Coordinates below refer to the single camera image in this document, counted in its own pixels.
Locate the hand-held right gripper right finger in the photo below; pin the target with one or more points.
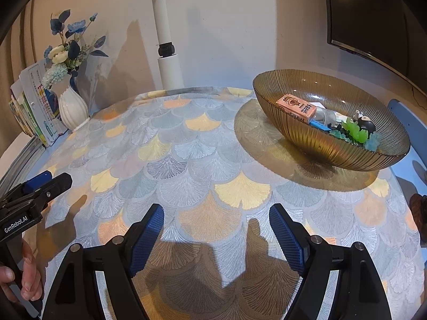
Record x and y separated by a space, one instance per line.
287 236

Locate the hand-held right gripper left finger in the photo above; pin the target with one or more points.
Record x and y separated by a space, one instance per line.
146 240

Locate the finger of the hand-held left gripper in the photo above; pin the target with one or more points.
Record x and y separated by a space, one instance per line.
56 185
36 180

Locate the amber ribbed glass bowl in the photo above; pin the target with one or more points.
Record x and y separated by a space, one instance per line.
300 133

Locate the teal spiky toy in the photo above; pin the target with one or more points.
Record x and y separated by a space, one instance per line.
338 135

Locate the blue box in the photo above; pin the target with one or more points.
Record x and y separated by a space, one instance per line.
320 126

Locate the green spiky toy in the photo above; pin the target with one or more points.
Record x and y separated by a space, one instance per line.
355 131

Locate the light blue spiky toy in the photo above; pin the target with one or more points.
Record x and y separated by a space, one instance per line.
372 143

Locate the clear plastic cup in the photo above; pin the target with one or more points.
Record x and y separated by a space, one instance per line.
325 115

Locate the orange striped packet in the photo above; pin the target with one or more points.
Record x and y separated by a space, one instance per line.
293 106

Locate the person's left hand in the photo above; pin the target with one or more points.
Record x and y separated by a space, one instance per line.
30 273

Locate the stack of printed booklets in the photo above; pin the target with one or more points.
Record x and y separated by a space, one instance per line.
36 106

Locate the white ribbed vase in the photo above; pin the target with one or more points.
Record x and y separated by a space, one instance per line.
73 110

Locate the scallop patterned tablecloth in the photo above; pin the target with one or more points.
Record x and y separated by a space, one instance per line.
200 160

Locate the blue and white flowers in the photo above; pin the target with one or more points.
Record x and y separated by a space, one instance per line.
70 53

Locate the dark brown object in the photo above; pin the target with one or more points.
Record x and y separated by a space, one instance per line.
419 206

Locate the white lamp pole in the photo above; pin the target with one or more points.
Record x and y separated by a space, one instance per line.
170 73

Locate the blue chair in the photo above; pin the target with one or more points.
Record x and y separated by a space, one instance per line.
410 130

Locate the black pole clamp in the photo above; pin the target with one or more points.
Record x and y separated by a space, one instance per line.
166 49

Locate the black wall screen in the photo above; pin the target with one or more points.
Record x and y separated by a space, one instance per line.
377 13

